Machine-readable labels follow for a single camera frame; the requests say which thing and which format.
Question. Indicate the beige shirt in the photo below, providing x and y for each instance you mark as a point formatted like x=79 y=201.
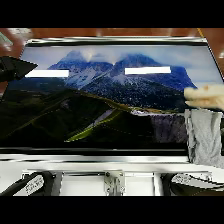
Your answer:
x=206 y=96

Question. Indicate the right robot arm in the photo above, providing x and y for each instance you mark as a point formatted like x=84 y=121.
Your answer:
x=190 y=180

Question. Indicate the grey garment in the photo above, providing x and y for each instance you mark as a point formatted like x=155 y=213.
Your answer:
x=203 y=136

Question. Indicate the silver frame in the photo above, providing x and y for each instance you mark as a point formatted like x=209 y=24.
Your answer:
x=100 y=165

